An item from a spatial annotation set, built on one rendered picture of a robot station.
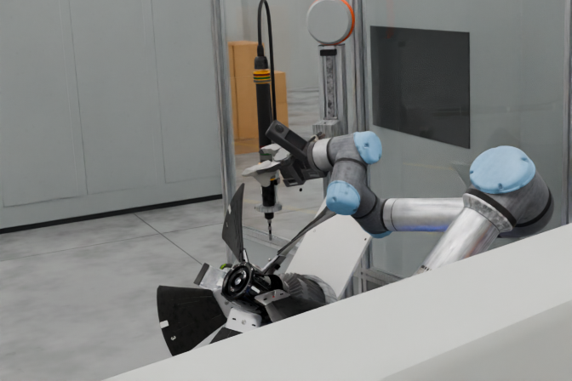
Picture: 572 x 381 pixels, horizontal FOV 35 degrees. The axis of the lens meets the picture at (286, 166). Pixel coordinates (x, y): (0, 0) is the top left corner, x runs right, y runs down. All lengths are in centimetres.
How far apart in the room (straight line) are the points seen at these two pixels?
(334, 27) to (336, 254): 75
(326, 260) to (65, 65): 536
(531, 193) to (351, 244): 100
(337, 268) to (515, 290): 257
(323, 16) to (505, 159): 132
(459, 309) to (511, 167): 166
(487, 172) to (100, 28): 633
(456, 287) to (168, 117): 801
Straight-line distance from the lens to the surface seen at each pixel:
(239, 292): 252
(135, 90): 805
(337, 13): 301
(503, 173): 181
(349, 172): 205
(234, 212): 275
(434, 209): 204
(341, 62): 303
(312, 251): 283
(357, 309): 16
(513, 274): 17
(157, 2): 807
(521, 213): 185
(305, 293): 261
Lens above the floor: 206
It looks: 12 degrees down
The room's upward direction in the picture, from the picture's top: 3 degrees counter-clockwise
